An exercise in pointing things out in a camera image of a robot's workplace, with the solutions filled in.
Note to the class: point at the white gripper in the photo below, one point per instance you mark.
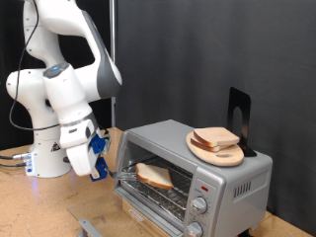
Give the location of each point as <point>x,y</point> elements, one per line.
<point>80,158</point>

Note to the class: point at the slotted spatula with blue block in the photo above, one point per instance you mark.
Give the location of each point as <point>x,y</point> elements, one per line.
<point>102,166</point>

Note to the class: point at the white bread slice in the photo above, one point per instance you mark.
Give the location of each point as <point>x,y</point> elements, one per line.
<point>205,146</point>
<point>215,135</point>
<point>154,176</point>

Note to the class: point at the silver oven knob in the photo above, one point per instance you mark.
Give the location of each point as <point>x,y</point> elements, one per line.
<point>199,205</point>
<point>194,230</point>

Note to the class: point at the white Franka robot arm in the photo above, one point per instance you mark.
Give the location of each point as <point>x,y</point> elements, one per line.
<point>65,92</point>

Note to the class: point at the silver toaster oven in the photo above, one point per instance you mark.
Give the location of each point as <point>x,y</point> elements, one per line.
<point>237,171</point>

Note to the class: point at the round wooden cutting board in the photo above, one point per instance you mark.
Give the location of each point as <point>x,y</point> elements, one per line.
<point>227,159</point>

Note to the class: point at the grey metal pole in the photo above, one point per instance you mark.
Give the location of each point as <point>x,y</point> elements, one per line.
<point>113,26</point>

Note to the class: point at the black glossy object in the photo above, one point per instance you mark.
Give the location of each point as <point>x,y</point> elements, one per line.
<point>245,234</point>

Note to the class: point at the black metal bookend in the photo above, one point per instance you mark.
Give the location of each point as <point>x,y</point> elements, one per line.
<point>245,98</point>

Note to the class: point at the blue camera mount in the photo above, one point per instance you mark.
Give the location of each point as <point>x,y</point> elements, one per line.
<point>97,144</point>

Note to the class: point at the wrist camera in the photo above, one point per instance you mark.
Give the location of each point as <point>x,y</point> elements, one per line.
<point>106,143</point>

